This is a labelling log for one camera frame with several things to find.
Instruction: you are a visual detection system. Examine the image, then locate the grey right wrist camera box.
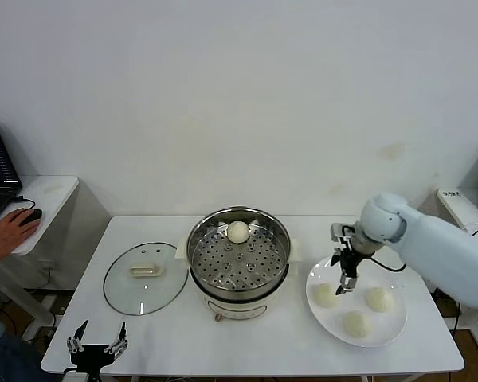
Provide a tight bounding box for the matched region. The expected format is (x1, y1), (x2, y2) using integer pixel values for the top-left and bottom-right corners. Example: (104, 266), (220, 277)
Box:
(329, 222), (358, 242)

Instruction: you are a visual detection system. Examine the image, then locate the white steamed baozi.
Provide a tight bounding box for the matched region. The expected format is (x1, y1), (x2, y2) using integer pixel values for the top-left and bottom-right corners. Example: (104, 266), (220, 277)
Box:
(365, 286), (395, 314)
(341, 310), (374, 339)
(312, 282), (340, 308)
(226, 220), (250, 244)

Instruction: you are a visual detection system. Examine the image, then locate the person's bare hand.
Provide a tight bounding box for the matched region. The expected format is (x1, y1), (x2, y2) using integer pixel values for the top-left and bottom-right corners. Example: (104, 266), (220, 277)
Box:
(0, 207), (41, 255)

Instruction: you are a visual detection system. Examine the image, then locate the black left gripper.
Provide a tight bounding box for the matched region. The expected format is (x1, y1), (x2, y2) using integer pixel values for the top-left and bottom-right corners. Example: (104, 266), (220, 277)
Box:
(66, 320), (129, 367)

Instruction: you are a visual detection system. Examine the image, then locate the black mouse cable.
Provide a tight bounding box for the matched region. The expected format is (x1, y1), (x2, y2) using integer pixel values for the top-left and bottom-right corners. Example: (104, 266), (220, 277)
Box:
(10, 194), (37, 212)

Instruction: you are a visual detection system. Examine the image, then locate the black cable with adapter block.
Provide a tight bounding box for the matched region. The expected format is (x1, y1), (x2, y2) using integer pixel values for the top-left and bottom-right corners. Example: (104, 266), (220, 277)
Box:
(432, 224), (478, 335)

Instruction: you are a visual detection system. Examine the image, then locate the white round plate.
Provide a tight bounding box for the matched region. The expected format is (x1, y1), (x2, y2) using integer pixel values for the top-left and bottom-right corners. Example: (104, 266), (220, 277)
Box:
(305, 254), (408, 349)

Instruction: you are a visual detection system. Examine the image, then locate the round glass pot lid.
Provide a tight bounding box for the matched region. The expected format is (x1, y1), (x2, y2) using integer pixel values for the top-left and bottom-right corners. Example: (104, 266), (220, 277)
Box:
(103, 242), (190, 317)

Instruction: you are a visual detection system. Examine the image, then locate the white side table beige panel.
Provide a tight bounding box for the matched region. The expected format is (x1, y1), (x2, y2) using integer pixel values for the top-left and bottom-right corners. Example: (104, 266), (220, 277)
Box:
(0, 175), (112, 333)

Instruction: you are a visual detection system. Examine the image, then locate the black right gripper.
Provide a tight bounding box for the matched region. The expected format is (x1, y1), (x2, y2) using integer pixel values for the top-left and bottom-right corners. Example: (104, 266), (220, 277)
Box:
(330, 246), (362, 296)

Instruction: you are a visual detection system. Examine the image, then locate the perforated steel steamer basket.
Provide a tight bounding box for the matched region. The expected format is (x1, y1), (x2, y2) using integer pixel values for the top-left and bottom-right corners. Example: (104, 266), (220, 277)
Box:
(176, 205), (304, 294)

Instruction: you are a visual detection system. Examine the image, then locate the cream electric cooking pot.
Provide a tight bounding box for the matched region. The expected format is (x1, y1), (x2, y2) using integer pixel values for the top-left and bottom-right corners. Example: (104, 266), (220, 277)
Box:
(186, 258), (300, 322)

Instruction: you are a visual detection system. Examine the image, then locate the white side table with label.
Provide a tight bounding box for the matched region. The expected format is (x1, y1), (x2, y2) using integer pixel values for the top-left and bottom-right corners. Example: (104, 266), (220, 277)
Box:
(398, 185), (478, 353)

